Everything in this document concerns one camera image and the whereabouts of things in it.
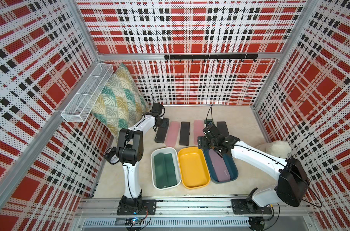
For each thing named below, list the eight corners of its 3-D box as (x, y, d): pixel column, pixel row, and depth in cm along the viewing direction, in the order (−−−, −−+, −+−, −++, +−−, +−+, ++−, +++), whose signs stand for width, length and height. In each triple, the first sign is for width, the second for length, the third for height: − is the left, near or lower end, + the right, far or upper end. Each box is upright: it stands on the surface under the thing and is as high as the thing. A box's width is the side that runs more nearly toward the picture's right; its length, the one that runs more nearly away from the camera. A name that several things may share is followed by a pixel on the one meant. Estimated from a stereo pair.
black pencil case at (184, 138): (179, 145, 100) (179, 143, 98) (180, 124, 112) (179, 122, 110) (190, 145, 100) (190, 143, 98) (189, 124, 112) (189, 121, 110)
